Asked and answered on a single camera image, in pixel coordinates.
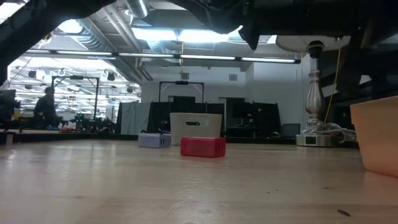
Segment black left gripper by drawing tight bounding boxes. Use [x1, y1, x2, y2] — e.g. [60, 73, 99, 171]
[239, 0, 398, 51]

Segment silver ventilation duct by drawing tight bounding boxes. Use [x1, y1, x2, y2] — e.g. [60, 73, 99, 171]
[124, 0, 165, 54]

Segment lavender blue cube charger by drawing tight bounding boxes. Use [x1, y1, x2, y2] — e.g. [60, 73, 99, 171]
[137, 133, 172, 149]

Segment grey curtain panel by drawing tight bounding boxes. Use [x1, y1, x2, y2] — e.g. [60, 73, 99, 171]
[116, 101, 152, 135]

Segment red cube charger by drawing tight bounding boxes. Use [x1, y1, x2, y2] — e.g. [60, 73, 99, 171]
[180, 137, 227, 159]

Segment orange cutting mat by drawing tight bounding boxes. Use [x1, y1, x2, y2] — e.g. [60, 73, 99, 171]
[349, 95, 398, 179]

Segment long LED light bar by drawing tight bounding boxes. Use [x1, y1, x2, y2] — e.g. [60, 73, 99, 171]
[26, 49, 302, 65]

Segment silver lamp with white shade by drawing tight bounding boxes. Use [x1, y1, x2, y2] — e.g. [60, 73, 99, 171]
[275, 34, 358, 147]

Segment black monitor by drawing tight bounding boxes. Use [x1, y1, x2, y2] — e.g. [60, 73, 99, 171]
[0, 89, 21, 122]

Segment person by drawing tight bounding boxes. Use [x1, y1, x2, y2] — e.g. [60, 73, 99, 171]
[32, 86, 60, 130]

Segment black gantry frame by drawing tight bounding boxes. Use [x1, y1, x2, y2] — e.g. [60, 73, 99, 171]
[159, 80, 205, 103]
[51, 75, 100, 122]

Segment white plastic handled bin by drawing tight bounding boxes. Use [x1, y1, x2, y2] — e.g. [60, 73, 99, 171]
[169, 112, 223, 146]

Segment yellow extension cable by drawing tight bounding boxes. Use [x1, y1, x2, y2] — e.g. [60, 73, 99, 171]
[324, 46, 342, 124]

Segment black partition panels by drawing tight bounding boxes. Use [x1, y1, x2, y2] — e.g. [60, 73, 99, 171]
[149, 96, 280, 138]

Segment black aluminium table frame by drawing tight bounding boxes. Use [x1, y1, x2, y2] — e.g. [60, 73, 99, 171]
[0, 130, 358, 147]

